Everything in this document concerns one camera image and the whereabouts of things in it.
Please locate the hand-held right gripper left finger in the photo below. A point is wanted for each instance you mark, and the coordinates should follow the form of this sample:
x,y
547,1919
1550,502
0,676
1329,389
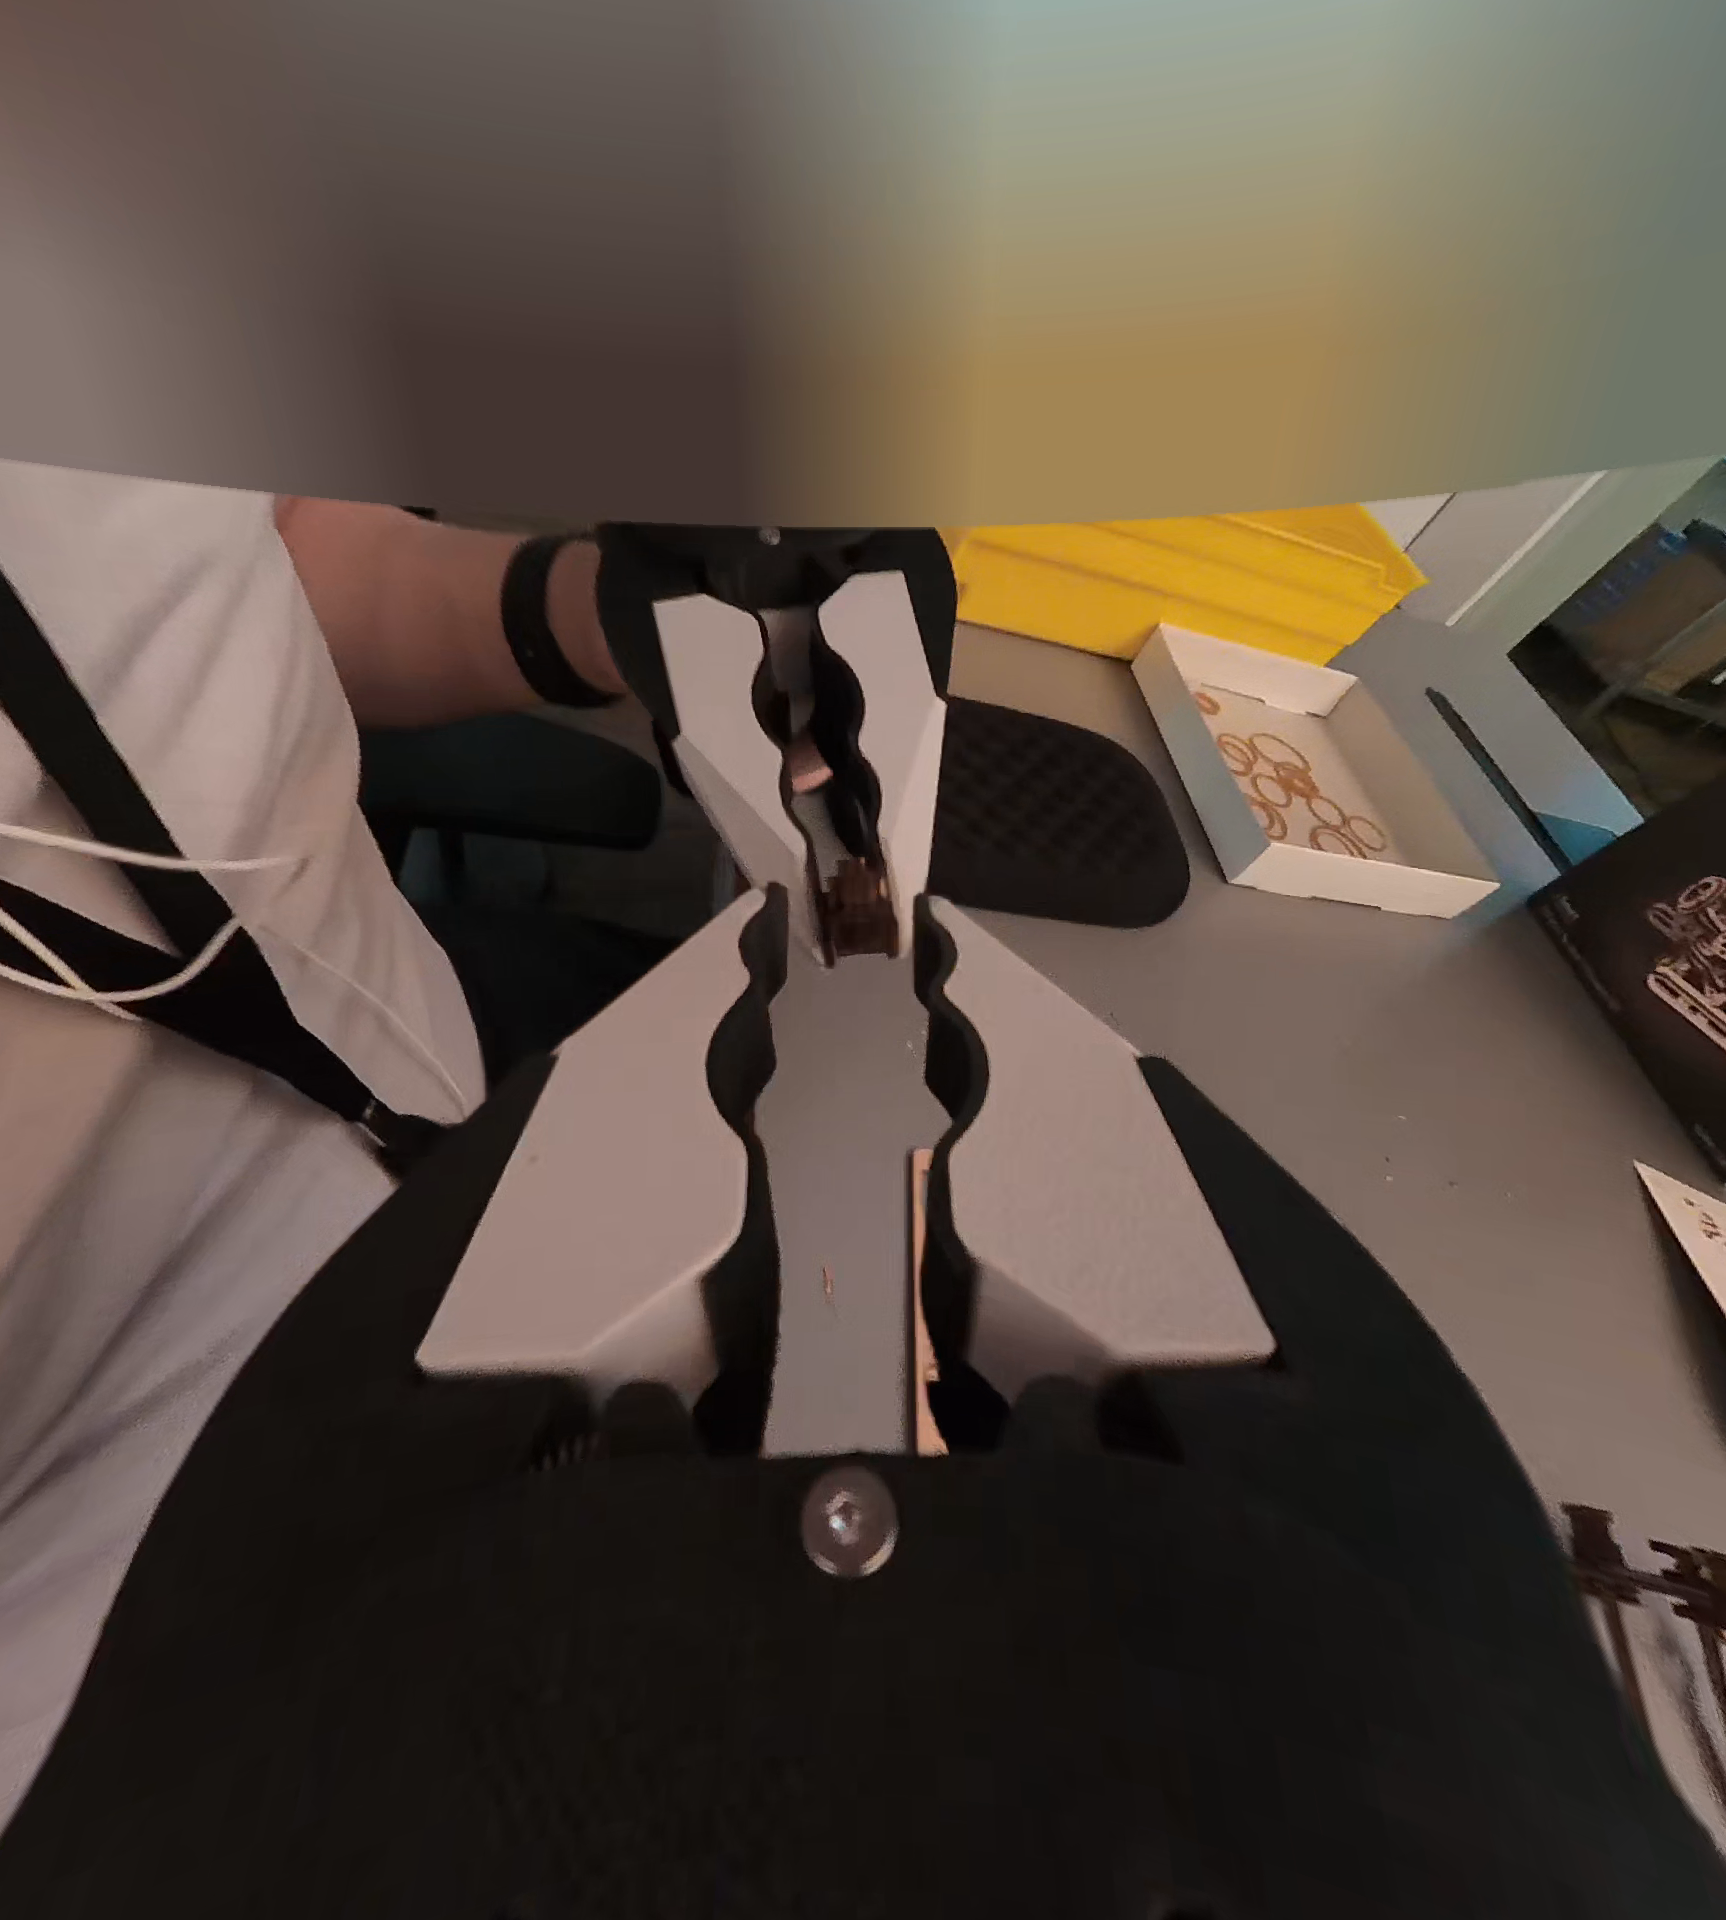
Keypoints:
x,y
608,1201

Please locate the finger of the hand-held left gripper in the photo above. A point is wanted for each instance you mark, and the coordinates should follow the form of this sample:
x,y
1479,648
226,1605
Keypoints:
x,y
713,705
908,705

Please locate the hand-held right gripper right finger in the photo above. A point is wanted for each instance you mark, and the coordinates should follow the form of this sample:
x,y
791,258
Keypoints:
x,y
1089,1201

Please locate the thin pale wooden strip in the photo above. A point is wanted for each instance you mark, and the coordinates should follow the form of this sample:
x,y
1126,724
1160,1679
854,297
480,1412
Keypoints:
x,y
929,1290

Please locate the small wooden gear assembly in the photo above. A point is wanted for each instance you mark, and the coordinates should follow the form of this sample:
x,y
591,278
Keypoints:
x,y
858,912

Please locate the person's left forearm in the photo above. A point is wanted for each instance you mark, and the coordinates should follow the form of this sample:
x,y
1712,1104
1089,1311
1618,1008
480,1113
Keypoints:
x,y
398,600

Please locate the black model kit box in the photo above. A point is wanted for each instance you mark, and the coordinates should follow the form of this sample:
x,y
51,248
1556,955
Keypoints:
x,y
1702,961

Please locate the dark wooden model assembly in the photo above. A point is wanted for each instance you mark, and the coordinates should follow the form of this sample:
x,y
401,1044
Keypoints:
x,y
1702,1650

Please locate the black wristband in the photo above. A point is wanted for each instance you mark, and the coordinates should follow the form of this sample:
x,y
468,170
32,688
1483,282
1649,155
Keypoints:
x,y
540,631

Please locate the black mesh wrist rest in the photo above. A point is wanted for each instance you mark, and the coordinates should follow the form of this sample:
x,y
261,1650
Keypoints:
x,y
1059,819

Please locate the dark teal chair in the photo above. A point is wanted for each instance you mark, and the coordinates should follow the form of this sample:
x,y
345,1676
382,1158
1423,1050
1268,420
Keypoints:
x,y
533,780

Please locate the yellow plastic bin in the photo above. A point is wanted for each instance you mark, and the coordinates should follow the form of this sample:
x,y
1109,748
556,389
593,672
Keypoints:
x,y
1179,578

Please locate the white tray with wooden rings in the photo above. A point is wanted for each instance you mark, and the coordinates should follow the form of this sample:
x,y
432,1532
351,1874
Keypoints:
x,y
1313,780

